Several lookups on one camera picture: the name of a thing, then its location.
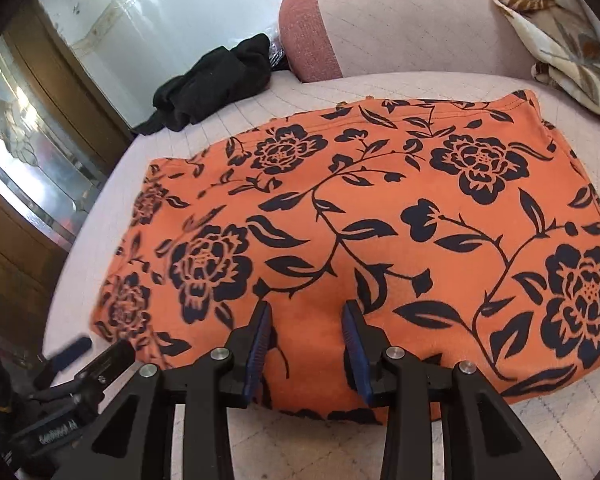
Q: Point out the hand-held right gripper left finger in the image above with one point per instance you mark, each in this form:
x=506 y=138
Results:
x=259 y=345

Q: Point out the cream floral blanket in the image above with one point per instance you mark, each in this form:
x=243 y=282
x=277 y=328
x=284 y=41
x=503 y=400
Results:
x=570 y=35

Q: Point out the wooden door with stained glass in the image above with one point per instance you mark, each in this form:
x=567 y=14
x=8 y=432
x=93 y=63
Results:
x=40 y=170

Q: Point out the black cloth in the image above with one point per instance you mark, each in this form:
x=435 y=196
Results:
x=205 y=85

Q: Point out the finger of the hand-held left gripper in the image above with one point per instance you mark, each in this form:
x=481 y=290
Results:
x=72 y=349
x=105 y=365

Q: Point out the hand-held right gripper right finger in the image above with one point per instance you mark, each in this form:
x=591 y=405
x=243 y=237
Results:
x=355 y=345

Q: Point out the orange black floral shirt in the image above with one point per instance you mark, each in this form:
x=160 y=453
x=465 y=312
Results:
x=380 y=200

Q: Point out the pink bolster pillow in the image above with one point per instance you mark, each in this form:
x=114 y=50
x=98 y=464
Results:
x=405 y=25

